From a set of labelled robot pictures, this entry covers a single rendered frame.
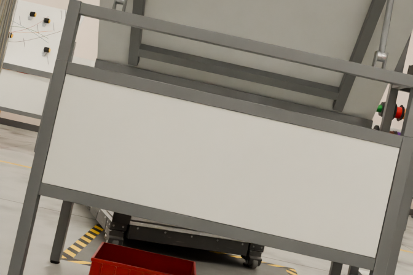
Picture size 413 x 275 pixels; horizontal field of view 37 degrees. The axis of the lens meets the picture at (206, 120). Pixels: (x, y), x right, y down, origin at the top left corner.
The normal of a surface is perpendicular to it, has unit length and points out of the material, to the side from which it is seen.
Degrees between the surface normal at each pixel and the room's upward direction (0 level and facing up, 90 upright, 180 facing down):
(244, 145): 90
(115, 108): 90
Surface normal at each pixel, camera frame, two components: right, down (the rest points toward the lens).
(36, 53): 0.13, -0.63
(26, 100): -0.01, 0.00
